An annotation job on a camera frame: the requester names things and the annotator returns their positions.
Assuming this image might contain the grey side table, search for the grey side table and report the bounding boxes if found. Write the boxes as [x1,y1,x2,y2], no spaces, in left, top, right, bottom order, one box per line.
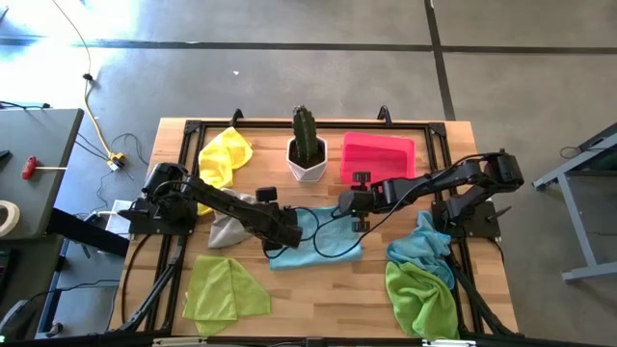
[0,108,86,242]

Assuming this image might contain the grey metal table frame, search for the grey metal table frame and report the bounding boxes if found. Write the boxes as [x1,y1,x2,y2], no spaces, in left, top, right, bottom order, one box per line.
[531,121,617,284]

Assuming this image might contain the yellow cable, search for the yellow cable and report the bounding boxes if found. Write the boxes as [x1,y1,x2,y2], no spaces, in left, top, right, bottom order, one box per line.
[50,0,121,160]

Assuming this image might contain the black floor cable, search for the black floor cable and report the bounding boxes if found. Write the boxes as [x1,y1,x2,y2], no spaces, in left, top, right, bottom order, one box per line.
[558,137,617,161]
[74,131,149,214]

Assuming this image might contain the green cactus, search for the green cactus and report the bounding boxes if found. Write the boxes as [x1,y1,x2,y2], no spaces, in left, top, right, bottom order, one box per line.
[291,104,320,165]

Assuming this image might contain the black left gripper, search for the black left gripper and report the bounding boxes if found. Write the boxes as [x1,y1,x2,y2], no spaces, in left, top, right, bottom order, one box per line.
[249,186,305,260]

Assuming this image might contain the grey microfiber towel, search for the grey microfiber towel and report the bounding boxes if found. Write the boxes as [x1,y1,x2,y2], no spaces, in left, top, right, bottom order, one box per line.
[207,188,259,251]

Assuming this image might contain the white faceted plant pot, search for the white faceted plant pot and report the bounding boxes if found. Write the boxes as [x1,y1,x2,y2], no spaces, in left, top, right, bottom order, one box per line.
[286,136,330,183]

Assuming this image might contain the black aluminium frame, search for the black aluminium frame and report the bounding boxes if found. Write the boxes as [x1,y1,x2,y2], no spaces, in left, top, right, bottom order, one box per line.
[108,104,521,347]

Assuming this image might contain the silver bracket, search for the silver bracket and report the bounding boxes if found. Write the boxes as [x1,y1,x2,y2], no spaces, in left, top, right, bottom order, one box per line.
[421,338,477,347]
[152,336,209,347]

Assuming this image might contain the yellow plug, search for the yellow plug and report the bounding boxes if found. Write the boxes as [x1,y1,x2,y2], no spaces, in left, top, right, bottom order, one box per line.
[106,151,128,173]

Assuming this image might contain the thin black cable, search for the thin black cable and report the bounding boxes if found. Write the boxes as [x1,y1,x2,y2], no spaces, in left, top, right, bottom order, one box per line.
[0,99,52,112]

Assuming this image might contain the beige tape roll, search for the beige tape roll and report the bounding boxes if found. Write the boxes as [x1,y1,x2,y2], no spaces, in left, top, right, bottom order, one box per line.
[0,200,22,238]

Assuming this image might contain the black rounded device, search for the black rounded device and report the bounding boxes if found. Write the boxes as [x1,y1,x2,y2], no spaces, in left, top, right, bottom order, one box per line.
[0,298,39,342]

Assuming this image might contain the yellow-green microfiber towel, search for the yellow-green microfiber towel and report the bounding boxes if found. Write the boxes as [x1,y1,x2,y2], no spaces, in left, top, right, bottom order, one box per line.
[181,254,273,337]

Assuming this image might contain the black camera cable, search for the black camera cable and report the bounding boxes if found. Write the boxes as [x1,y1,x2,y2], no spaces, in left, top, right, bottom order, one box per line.
[263,205,323,260]
[311,180,426,260]

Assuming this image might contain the yellow microfiber towel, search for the yellow microfiber towel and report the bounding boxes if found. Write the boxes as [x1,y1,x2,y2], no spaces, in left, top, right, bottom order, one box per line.
[197,126,255,217]

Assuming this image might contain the red-handled screwdriver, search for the red-handled screwdriver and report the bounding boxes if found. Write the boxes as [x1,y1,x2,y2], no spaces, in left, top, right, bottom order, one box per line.
[20,154,68,181]

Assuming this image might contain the green microfiber towel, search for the green microfiber towel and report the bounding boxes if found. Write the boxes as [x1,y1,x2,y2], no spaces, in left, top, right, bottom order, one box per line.
[384,261,461,341]

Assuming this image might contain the black beam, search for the black beam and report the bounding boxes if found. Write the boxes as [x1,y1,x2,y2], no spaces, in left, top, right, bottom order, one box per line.
[45,206,132,259]

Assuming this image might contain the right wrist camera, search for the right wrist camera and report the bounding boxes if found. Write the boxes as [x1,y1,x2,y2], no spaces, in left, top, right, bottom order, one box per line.
[338,190,361,216]

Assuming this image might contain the blue microfiber towel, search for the blue microfiber towel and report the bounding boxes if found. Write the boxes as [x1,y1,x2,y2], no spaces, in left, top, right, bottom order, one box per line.
[385,210,457,290]
[268,205,363,272]

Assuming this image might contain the pink plastic bin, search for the pink plastic bin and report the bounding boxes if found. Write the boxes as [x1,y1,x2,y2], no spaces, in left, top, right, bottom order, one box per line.
[339,131,417,187]

